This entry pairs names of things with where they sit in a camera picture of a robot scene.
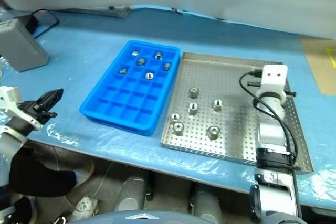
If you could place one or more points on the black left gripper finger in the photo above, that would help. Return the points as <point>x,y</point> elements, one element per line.
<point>52,93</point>
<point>48,103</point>

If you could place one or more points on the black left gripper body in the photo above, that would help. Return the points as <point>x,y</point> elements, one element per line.
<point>31,110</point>

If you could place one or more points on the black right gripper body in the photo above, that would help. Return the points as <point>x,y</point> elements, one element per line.
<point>253,84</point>

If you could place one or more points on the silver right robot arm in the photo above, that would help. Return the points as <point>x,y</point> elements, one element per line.
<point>271,134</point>

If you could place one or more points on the grey perforated metal box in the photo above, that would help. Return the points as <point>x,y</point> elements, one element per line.
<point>19,48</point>

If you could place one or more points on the blue compartment tray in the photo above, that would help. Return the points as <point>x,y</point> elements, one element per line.
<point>123,103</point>

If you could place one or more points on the perforated metal tray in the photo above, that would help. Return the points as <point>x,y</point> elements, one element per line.
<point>236,119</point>

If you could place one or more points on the metal nut on tray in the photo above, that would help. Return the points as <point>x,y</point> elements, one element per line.
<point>214,131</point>

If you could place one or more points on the person leg black trousers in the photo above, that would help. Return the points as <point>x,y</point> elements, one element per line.
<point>39,176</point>

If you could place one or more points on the black power adapter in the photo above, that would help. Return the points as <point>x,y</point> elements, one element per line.
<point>27,23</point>

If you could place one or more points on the blue plastic table cover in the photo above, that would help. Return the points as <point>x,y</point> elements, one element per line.
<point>92,30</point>

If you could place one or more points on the black power strip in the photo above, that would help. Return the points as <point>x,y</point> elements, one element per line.
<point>97,11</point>

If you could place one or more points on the grey rounded cylinder shape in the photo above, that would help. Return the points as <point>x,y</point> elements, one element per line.
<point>131,193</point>
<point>207,205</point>

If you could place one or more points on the blue-grey curved housing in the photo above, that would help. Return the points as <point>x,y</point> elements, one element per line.
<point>118,217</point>

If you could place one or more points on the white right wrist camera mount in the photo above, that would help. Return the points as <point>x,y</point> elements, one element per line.
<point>274,77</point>

